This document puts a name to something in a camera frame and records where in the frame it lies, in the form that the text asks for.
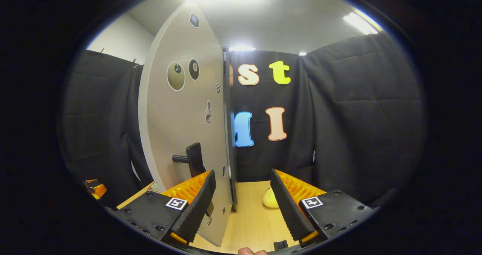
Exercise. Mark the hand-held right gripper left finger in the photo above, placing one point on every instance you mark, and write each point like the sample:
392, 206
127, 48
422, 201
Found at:
196, 209

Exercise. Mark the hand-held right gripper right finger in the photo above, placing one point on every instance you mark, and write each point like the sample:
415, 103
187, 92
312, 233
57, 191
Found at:
288, 206

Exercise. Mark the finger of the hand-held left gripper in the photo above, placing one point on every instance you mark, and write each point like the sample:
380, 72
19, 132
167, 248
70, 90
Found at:
98, 190

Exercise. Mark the grey cabinet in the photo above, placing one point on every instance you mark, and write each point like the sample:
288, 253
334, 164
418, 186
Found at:
230, 164

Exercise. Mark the yellow plush toy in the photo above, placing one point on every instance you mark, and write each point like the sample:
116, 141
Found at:
269, 200

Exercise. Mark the green book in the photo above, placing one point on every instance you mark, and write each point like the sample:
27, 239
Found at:
154, 187

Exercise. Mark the grey cabinet door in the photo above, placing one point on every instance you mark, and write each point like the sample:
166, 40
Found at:
177, 134

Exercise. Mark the small ceiling light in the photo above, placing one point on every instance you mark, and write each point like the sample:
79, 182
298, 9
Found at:
361, 21

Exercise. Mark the black backdrop cloth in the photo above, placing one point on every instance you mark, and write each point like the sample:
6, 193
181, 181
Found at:
357, 115

